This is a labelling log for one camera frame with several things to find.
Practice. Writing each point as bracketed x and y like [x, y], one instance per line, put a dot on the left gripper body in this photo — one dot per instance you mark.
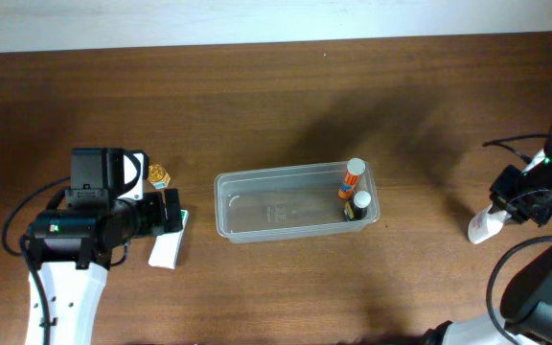
[172, 211]

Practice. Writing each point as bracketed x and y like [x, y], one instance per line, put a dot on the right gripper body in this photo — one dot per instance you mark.
[504, 190]

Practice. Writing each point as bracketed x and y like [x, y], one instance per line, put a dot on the white spray bottle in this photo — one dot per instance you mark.
[487, 224]

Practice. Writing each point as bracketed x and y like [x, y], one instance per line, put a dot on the dark bottle white cap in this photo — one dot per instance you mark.
[356, 207]

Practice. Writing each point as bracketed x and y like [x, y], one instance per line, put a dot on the orange tube white cap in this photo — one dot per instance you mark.
[355, 168]

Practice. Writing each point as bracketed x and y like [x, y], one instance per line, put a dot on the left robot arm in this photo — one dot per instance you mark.
[68, 248]

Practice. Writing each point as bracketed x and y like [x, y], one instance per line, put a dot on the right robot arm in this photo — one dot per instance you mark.
[524, 314]

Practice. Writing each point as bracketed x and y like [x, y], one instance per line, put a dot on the clear plastic container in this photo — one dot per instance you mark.
[288, 202]

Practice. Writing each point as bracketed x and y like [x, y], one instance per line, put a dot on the white green medicine box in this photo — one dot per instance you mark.
[166, 248]

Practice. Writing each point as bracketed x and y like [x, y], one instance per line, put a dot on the gold lid small jar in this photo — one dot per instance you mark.
[158, 177]

